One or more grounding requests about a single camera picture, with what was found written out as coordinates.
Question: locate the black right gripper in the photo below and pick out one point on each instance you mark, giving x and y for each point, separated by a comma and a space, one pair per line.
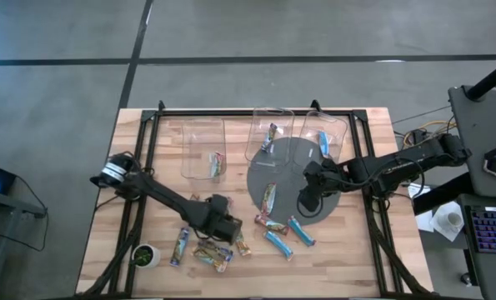
314, 187

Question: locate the small plant in white pot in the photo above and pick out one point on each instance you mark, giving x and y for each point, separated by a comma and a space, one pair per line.
144, 255

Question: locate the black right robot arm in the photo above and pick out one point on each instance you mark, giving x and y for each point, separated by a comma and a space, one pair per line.
397, 164

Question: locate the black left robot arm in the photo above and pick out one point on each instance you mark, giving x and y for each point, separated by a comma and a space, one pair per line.
164, 198

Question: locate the grey round mat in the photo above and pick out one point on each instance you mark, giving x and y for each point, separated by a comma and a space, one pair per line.
287, 200

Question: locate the grey side cart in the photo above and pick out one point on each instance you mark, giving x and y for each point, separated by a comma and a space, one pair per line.
6, 205

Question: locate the black caster wheel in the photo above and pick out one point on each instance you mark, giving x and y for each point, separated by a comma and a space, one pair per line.
465, 278

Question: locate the white paper napkin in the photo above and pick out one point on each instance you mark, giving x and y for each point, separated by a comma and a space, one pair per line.
443, 228

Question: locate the purple blue oatmeal granola bar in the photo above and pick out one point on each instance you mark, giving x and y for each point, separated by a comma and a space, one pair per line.
269, 136
216, 249
208, 259
180, 246

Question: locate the white paper sheet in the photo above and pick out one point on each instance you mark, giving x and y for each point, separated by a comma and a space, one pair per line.
424, 221

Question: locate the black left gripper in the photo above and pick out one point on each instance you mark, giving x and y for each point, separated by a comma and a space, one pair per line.
222, 223

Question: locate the red green granola bar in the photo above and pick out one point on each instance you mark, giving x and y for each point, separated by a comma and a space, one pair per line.
272, 226
268, 199
217, 164
243, 248

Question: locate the white cup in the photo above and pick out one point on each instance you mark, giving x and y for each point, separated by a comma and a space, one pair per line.
454, 218

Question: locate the clear plastic bin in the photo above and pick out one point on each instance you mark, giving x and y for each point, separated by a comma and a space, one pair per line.
335, 129
268, 121
201, 141

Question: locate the black pole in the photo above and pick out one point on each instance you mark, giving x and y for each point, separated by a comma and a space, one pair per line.
491, 79

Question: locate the black power adapter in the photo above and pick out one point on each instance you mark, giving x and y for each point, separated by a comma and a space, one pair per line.
418, 135

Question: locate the blue orange-ended granola bar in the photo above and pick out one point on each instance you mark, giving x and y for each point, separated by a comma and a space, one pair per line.
279, 245
302, 234
323, 143

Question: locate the black support beam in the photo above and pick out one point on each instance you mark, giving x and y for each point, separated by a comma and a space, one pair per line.
439, 193

